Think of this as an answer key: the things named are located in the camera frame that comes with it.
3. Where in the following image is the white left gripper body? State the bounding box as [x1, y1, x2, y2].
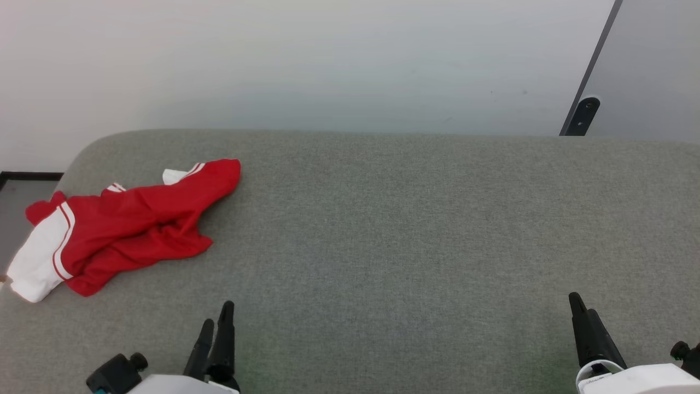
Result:
[127, 374, 241, 394]

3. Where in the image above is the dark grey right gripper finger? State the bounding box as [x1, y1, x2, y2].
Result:
[587, 309, 628, 369]
[569, 292, 601, 369]

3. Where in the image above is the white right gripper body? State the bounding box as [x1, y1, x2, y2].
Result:
[576, 362, 700, 394]

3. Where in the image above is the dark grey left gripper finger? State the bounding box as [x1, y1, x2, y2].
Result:
[205, 300, 241, 391]
[183, 319, 215, 379]

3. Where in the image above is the red and white shirt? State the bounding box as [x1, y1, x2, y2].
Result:
[7, 159, 242, 303]

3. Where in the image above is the grey fabric sofa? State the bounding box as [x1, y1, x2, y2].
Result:
[0, 129, 700, 394]

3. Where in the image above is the black oval door fitting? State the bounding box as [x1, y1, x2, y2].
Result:
[566, 97, 601, 136]

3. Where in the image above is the black baseboard strip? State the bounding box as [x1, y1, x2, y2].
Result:
[0, 171, 64, 190]

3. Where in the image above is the grey door panel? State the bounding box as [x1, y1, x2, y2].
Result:
[585, 0, 700, 144]

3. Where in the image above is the dark door edge strip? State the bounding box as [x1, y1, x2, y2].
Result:
[559, 0, 624, 136]

